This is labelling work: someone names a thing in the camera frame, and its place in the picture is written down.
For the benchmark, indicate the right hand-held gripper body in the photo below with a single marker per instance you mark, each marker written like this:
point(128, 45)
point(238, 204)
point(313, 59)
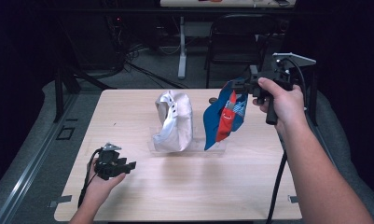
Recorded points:
point(282, 74)

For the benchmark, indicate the black table grommet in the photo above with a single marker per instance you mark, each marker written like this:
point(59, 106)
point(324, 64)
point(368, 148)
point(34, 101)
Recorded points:
point(212, 100)

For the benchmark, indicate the white baseball cap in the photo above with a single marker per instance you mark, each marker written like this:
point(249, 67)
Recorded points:
point(181, 124)

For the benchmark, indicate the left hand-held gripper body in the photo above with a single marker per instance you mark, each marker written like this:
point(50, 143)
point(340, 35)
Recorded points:
point(108, 163)

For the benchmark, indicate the person's left hand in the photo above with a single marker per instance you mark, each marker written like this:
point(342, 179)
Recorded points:
point(97, 189)

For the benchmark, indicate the clear acrylic peg rack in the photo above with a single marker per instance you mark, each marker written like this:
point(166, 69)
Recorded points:
point(198, 144)

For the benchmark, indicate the black folding chair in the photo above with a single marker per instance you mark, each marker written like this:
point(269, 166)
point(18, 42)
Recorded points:
point(234, 46)

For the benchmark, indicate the person's right hand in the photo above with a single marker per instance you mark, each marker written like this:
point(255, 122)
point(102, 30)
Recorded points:
point(288, 105)

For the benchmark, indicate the white-legged background desk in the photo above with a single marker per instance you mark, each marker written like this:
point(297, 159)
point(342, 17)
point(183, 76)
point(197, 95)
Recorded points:
point(182, 46)

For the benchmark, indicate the grey metal bracket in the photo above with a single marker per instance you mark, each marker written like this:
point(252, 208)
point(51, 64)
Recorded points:
point(294, 199)
point(58, 200)

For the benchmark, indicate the blue baseball cap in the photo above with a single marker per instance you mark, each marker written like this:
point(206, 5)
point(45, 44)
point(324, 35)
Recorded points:
point(214, 121)

